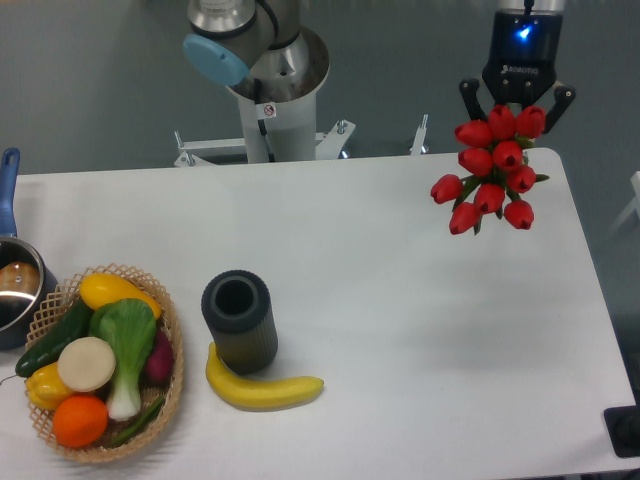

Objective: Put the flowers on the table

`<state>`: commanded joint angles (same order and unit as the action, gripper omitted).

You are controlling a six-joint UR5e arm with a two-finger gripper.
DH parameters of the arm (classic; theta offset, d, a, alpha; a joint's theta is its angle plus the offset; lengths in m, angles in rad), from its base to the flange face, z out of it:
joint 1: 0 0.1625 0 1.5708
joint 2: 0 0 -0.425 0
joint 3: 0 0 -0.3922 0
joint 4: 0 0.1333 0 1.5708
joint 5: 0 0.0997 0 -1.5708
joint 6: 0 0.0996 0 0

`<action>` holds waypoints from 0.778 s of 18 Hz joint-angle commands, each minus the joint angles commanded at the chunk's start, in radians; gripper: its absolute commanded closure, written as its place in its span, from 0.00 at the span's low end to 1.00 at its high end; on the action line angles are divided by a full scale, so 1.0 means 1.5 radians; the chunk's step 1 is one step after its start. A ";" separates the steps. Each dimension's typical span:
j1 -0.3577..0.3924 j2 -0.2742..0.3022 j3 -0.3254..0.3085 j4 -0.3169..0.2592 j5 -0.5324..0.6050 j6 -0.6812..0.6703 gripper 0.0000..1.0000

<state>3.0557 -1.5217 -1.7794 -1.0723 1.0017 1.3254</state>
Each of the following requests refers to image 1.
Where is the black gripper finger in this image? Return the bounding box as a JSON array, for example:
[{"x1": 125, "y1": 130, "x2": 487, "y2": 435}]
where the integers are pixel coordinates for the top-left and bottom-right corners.
[
  {"x1": 459, "y1": 77, "x2": 487, "y2": 121},
  {"x1": 544, "y1": 85, "x2": 576, "y2": 134}
]

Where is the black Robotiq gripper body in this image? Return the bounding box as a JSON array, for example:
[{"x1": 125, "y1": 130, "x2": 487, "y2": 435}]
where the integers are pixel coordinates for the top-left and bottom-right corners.
[{"x1": 482, "y1": 10, "x2": 563, "y2": 106}]

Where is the red tulip bouquet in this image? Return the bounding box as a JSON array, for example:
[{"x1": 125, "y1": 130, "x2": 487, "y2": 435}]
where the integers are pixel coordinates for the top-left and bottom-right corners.
[{"x1": 430, "y1": 105, "x2": 548, "y2": 235}]

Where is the dark grey ribbed vase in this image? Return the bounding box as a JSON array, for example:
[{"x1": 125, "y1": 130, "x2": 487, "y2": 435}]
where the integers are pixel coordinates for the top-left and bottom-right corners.
[{"x1": 201, "y1": 270, "x2": 279, "y2": 375}]

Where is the black device at table edge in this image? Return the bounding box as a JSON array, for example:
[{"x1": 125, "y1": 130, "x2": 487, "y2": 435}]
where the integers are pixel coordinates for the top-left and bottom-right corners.
[{"x1": 604, "y1": 405, "x2": 640, "y2": 458}]

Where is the yellow banana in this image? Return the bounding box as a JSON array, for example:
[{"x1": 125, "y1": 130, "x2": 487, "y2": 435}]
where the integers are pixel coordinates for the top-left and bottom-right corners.
[{"x1": 205, "y1": 342, "x2": 325, "y2": 411}]

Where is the green bok choy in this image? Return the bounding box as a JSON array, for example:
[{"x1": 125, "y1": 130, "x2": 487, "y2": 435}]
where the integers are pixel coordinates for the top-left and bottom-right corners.
[{"x1": 89, "y1": 299, "x2": 157, "y2": 421}]

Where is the yellow squash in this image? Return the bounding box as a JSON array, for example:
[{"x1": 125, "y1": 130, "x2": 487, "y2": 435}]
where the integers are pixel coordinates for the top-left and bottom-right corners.
[{"x1": 79, "y1": 273, "x2": 162, "y2": 320}]

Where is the green bean pod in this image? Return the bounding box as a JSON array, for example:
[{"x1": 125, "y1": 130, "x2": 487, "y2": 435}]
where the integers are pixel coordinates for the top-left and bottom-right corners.
[{"x1": 106, "y1": 397, "x2": 165, "y2": 448}]

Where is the green cucumber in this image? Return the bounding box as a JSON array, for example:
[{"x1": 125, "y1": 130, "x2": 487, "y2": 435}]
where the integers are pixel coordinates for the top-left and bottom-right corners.
[{"x1": 15, "y1": 299, "x2": 93, "y2": 378}]

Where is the woven wicker basket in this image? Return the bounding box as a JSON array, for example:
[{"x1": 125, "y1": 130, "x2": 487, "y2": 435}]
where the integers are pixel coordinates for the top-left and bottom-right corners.
[{"x1": 26, "y1": 264, "x2": 184, "y2": 464}]

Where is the white round radish slice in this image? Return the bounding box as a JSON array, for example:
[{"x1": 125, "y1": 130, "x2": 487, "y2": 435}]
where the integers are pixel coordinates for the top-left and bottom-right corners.
[{"x1": 57, "y1": 337, "x2": 116, "y2": 392}]

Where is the orange fruit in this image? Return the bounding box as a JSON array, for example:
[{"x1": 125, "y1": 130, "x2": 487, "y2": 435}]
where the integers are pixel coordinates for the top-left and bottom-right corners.
[{"x1": 52, "y1": 394, "x2": 109, "y2": 448}]

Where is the yellow bell pepper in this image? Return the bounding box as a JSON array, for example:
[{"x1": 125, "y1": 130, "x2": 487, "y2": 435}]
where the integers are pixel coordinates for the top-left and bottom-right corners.
[{"x1": 25, "y1": 362, "x2": 75, "y2": 411}]

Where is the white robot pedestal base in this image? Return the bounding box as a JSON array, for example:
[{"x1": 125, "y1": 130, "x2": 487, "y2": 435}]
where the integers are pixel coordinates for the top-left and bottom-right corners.
[{"x1": 173, "y1": 92, "x2": 430, "y2": 168}]

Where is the blue handled saucepan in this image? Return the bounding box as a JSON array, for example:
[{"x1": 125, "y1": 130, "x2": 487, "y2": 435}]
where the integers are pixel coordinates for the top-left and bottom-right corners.
[{"x1": 1, "y1": 147, "x2": 57, "y2": 351}]

